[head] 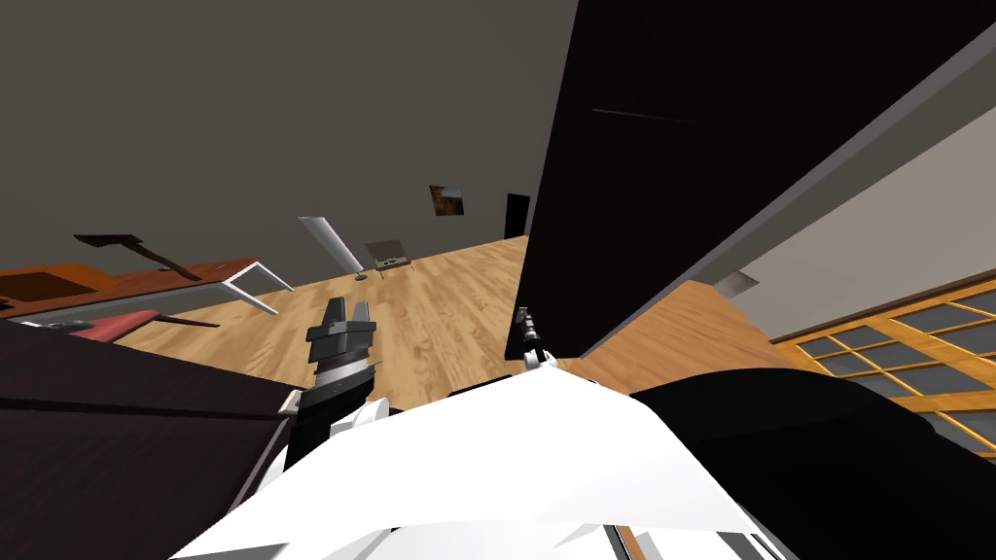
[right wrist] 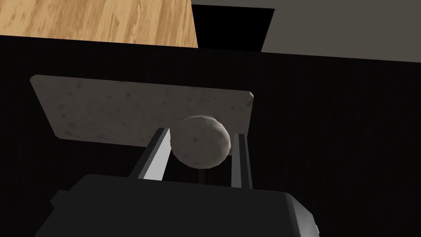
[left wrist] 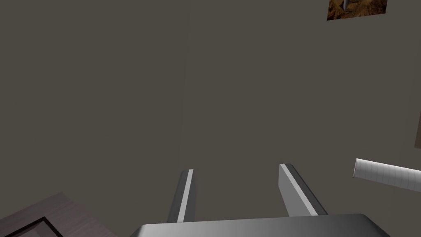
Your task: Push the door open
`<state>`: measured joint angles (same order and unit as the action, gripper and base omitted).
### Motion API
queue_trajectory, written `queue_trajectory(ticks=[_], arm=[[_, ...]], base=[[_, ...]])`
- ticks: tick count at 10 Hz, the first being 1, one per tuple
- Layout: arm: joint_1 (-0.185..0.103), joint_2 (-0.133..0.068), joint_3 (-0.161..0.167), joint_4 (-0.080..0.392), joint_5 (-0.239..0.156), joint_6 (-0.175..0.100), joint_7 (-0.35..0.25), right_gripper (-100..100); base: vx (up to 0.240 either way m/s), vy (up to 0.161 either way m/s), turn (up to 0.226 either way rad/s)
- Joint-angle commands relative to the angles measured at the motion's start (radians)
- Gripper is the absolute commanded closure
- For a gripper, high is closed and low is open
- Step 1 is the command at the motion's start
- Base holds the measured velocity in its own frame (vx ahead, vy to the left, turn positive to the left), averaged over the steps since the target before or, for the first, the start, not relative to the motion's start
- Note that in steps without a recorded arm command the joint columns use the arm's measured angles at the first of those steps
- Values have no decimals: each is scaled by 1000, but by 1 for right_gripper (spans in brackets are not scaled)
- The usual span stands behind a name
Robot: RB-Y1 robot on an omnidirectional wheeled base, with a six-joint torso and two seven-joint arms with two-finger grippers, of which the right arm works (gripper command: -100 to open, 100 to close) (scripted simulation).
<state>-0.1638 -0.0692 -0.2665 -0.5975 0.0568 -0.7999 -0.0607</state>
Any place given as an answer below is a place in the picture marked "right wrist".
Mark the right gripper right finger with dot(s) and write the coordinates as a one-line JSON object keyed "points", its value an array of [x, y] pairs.
{"points": [[240, 161]]}

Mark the grey speckled drawer front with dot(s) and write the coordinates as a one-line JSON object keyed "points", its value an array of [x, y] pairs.
{"points": [[115, 110]]}

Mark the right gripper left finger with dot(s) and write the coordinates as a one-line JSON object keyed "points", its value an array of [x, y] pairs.
{"points": [[154, 159]]}

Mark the grey speckled round knob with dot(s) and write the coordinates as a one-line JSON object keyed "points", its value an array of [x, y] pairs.
{"points": [[200, 142]]}

